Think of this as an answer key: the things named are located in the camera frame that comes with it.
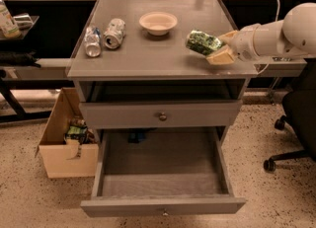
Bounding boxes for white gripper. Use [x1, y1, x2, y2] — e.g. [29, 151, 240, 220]
[206, 24, 260, 65]

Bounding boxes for green soda can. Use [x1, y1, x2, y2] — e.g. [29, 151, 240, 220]
[185, 30, 224, 56]

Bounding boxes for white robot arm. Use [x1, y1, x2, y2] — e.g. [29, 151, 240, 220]
[206, 2, 316, 65]

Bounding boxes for closed grey top drawer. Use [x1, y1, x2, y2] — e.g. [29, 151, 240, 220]
[79, 101, 241, 129]

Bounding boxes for grey drawer cabinet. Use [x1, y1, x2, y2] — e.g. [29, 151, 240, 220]
[66, 0, 260, 141]

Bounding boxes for silver white soda can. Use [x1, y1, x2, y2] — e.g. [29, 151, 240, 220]
[103, 18, 125, 49]

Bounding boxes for open grey middle drawer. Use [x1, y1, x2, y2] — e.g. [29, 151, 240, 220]
[81, 127, 246, 217]

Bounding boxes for silver can on side table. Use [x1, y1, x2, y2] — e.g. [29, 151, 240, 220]
[13, 14, 34, 30]

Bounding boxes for black office chair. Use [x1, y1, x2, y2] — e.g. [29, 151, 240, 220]
[264, 58, 316, 172]

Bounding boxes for crushed clear plastic bottle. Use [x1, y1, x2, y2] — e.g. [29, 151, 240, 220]
[84, 26, 102, 57]

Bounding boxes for snack packets in box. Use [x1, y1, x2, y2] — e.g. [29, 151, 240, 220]
[64, 117, 95, 144]

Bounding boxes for cardboard box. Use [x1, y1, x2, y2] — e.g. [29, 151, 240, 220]
[38, 88, 99, 178]

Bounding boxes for green label bottle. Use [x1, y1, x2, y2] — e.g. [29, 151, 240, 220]
[0, 0, 21, 38]

